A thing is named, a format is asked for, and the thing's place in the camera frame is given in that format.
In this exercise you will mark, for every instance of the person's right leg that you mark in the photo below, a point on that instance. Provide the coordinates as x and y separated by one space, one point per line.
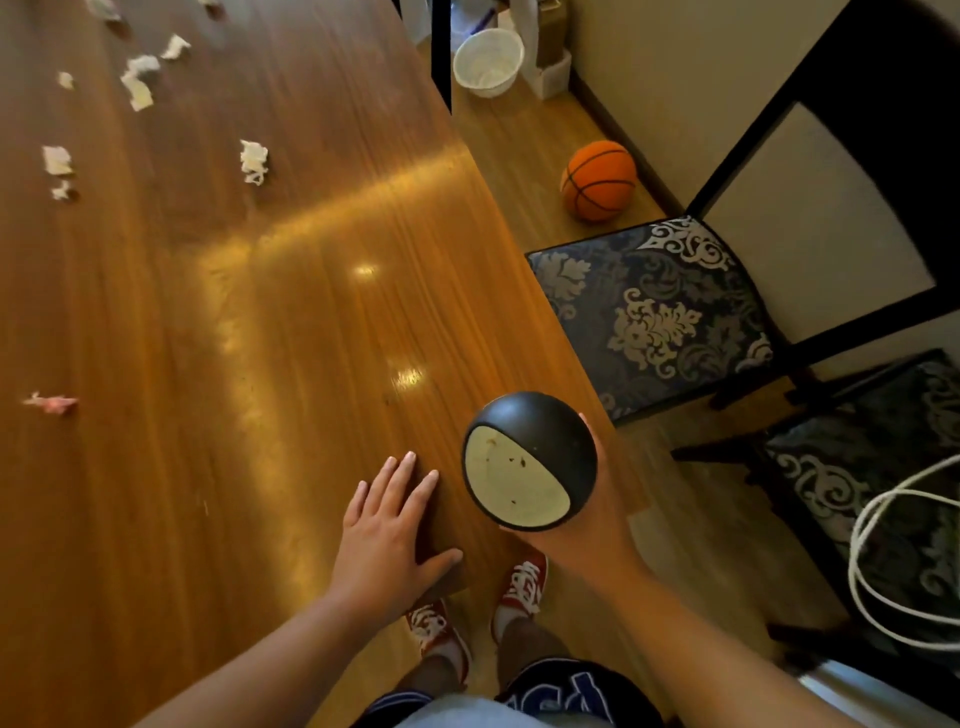
529 645

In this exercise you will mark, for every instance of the person's left hand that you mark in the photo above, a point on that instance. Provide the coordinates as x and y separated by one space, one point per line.
375 559

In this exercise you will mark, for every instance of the white plastic object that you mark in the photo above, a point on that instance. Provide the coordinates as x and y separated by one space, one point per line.
870 697

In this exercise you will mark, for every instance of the grey shirt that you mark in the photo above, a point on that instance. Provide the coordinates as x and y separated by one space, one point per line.
480 712

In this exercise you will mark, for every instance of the person's red sneaker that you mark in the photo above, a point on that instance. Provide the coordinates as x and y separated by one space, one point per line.
525 586
433 628

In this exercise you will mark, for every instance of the person's left little finger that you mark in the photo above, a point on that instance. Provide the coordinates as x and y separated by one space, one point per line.
356 504

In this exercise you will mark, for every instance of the person's right thumb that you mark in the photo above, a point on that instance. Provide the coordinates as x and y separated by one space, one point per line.
602 465

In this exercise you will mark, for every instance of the person's left forearm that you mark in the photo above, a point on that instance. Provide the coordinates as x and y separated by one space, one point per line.
262 667

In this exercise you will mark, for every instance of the orange basketball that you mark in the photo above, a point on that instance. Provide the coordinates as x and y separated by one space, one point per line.
598 181

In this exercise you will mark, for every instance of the person's left middle finger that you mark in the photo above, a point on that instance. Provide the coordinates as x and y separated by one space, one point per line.
399 484

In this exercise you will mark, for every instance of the white box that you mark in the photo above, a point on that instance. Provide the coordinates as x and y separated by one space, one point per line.
547 75

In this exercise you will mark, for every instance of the brown cardboard box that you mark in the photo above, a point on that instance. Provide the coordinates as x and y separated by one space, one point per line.
551 30

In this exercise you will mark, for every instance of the dark blue printed shorts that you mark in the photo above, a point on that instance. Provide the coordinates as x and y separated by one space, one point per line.
577 694

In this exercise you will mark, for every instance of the person's left leg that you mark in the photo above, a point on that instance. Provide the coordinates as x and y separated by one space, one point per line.
439 675

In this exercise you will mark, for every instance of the black chair with patterned cushion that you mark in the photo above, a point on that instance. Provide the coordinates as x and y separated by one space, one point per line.
840 465
652 315

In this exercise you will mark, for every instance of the black bowl with cream inside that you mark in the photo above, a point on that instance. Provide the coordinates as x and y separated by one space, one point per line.
540 442

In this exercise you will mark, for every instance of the black furniture post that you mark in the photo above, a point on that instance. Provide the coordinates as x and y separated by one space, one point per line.
442 52

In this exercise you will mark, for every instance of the person's red right sneaker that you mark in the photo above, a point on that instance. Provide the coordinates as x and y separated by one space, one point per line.
525 586

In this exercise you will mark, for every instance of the white plastic waste basket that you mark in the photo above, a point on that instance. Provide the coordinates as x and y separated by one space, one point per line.
488 61

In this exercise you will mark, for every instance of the scattered white paper scraps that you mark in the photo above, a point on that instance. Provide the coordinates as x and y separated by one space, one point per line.
253 161

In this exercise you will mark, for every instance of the person's left thumb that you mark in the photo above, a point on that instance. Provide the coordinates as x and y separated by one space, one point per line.
439 565

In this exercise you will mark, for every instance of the pink paper scrap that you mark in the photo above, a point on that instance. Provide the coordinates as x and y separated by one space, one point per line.
51 403

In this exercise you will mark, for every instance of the person's leg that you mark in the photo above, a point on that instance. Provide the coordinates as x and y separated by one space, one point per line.
439 675
529 645

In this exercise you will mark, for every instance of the person's right hand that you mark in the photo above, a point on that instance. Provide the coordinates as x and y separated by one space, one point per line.
596 536

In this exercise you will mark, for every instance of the person's red left sneaker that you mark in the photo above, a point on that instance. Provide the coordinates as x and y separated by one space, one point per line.
433 628

